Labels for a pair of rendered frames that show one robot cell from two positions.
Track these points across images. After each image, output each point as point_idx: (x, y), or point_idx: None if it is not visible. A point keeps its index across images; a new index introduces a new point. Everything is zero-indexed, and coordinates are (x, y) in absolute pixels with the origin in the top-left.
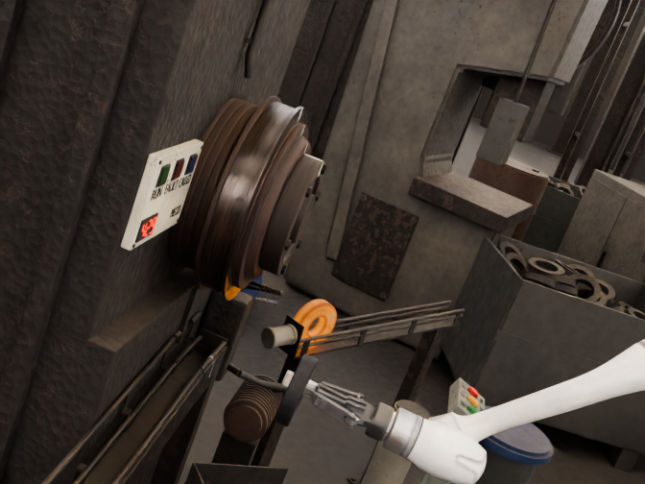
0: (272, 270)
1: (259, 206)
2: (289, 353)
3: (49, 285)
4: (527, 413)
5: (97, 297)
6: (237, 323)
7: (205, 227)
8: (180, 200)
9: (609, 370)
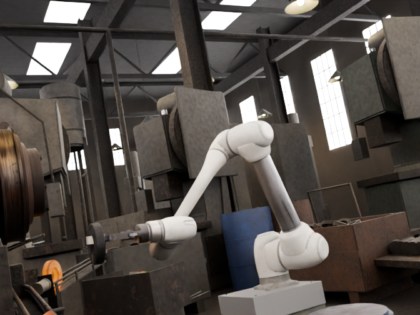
0: (41, 207)
1: (25, 165)
2: (50, 295)
3: None
4: (190, 202)
5: None
6: (22, 277)
7: (3, 185)
8: None
9: (207, 162)
